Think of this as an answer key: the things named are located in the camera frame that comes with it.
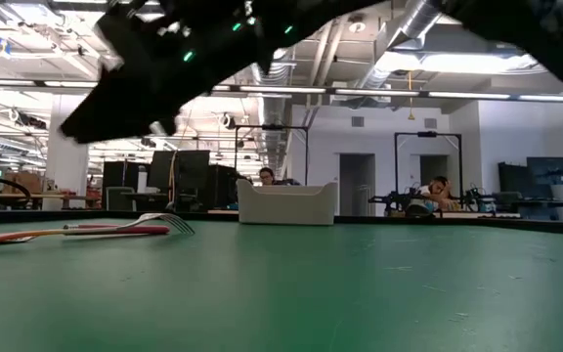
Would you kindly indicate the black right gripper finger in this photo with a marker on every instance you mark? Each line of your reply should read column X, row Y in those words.
column 135, row 78
column 130, row 117

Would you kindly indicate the black background robot arm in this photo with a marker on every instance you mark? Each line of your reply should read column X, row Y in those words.
column 394, row 199

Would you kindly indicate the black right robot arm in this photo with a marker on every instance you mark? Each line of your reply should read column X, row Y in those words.
column 555, row 44

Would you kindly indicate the black computer monitor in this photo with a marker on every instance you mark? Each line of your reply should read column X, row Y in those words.
column 188, row 168

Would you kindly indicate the white column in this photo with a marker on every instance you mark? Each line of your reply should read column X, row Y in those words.
column 66, row 171

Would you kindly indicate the black computer case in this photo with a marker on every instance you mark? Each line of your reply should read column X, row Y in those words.
column 223, row 186

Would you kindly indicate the cardboard box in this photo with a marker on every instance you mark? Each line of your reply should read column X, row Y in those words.
column 22, row 182

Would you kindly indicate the person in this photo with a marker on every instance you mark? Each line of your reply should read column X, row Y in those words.
column 267, row 176
column 438, row 190

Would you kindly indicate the white plastic bin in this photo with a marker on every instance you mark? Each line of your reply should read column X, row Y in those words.
column 286, row 205

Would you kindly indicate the grey door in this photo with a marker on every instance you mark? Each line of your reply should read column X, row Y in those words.
column 357, row 186

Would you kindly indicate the green table mat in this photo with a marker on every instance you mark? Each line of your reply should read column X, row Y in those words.
column 281, row 293

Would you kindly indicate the silver ventilation duct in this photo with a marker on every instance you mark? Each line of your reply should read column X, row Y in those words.
column 418, row 19
column 274, row 112

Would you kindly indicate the black table frame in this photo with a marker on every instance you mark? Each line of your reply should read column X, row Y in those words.
column 91, row 215

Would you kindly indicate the black metal station frame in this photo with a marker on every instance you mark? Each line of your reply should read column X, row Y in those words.
column 272, row 127
column 428, row 133

